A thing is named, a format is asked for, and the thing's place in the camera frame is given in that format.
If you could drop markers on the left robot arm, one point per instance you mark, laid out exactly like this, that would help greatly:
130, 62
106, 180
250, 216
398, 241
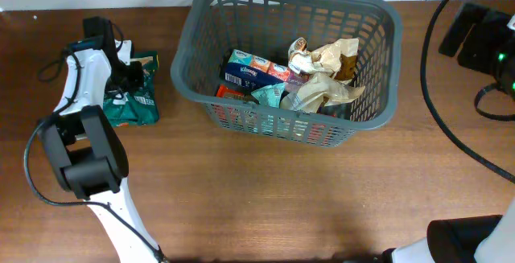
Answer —
86, 155

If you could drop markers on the white teal wipes packet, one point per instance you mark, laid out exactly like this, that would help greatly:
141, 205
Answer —
269, 95

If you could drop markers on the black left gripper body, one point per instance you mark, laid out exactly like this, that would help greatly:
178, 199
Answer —
127, 77

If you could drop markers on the beige snack bag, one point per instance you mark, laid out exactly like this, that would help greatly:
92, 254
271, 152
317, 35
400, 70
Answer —
321, 90
337, 60

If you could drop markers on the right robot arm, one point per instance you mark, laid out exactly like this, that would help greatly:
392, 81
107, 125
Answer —
427, 177

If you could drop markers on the blue Kleenex tissue pack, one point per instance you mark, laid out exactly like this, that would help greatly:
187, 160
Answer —
253, 72

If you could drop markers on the green coffee bag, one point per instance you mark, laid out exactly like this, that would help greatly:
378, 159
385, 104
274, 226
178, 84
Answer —
137, 107

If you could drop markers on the grey plastic basket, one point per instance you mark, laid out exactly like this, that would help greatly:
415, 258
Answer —
214, 28

